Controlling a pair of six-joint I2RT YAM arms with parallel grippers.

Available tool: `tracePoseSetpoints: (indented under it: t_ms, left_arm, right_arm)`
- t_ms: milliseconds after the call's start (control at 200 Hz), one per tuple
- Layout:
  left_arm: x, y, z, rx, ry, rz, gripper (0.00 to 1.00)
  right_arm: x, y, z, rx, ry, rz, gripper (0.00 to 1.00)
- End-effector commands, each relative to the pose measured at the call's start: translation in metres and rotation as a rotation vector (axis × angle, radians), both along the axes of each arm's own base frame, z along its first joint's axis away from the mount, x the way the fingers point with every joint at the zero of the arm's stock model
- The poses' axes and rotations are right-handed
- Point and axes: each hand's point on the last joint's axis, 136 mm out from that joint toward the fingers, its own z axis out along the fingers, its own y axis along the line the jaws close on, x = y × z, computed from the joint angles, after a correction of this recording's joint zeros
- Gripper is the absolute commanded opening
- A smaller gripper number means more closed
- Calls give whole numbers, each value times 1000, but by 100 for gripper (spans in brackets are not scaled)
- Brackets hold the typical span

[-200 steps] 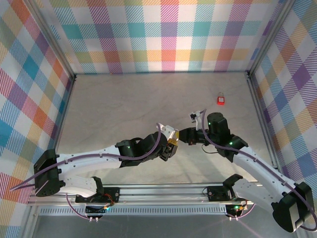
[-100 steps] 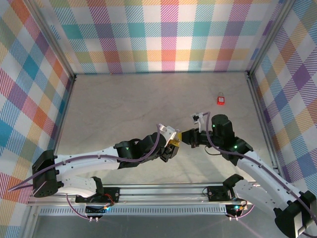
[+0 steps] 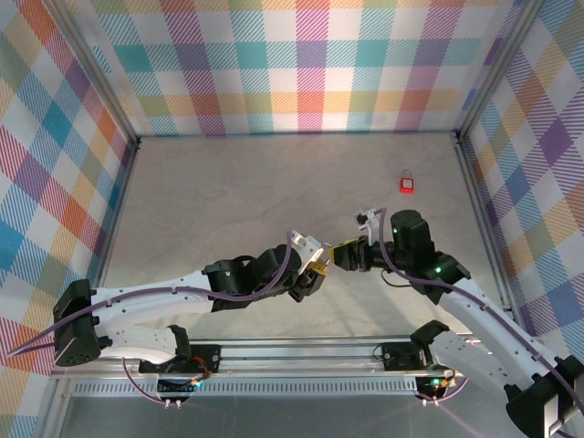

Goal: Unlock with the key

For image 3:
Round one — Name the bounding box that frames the black controller box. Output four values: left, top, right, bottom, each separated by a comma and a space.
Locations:
415, 372, 458, 408
156, 376, 204, 410

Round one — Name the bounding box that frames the purple cable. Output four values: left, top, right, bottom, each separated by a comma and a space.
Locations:
371, 207, 584, 405
6, 230, 303, 405

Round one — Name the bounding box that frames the thin black cable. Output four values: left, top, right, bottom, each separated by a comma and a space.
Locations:
380, 267, 412, 289

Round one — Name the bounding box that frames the aluminium side rail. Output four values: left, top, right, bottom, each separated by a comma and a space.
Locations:
80, 139, 141, 342
453, 130, 527, 337

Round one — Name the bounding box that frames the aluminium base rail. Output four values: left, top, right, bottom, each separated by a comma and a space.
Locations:
49, 335, 474, 381

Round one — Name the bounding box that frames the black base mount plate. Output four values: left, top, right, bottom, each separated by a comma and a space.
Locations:
380, 341, 440, 371
138, 344, 223, 376

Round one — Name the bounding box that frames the slotted grey cable tray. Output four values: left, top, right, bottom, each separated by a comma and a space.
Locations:
70, 378, 421, 399

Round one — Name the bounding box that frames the orange wire bundle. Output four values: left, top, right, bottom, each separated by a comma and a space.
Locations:
191, 357, 216, 382

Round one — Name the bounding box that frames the aluminium corner post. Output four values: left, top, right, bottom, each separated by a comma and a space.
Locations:
47, 0, 141, 148
454, 0, 547, 139

